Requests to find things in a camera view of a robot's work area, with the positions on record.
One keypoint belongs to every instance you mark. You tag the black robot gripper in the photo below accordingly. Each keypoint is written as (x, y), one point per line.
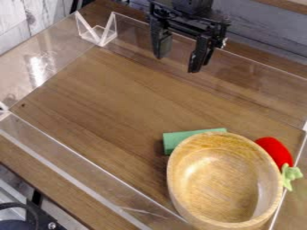
(188, 17)

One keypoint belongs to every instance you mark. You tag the green foam block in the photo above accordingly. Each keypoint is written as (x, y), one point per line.
(173, 138)

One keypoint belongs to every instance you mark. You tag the brown wooden bowl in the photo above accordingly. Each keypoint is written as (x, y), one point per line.
(223, 182)

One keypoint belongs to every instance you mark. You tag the red plush strawberry toy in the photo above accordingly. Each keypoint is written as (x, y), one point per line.
(282, 158)

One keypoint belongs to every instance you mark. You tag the clear acrylic front barrier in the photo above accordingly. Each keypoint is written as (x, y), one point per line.
(95, 197)

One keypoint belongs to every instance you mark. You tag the black equipment base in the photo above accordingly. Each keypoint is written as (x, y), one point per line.
(35, 219)

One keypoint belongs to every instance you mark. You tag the clear acrylic corner bracket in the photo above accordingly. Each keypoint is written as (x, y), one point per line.
(99, 35)

